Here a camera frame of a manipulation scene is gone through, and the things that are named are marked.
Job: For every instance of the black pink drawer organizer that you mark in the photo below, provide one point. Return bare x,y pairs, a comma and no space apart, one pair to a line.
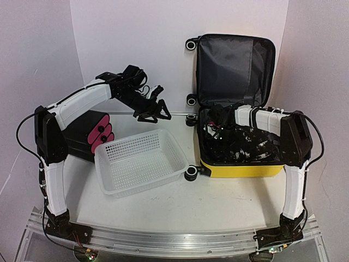
87,132

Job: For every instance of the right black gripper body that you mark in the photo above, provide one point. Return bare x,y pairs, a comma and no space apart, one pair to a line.
226,132

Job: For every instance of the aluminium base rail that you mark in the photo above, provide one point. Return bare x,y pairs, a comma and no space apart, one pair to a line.
185,245

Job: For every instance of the yellow Pikachu suitcase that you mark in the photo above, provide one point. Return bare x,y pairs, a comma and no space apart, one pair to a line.
230,70

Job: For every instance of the white plastic basket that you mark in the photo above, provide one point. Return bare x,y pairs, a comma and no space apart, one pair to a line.
139,162

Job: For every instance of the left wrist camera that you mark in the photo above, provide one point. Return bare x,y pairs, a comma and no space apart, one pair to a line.
154,92

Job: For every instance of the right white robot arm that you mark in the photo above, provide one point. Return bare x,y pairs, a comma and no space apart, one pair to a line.
295,152

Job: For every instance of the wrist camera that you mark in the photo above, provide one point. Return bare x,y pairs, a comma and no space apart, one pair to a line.
154,92
211,131

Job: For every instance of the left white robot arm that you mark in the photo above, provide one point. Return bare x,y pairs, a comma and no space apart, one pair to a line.
72,120

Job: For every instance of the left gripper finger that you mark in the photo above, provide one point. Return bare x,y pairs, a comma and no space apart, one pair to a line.
163,112
148,119

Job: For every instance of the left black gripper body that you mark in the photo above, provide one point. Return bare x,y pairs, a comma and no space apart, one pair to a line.
142,107

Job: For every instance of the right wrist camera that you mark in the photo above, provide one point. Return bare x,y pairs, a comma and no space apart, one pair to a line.
211,131

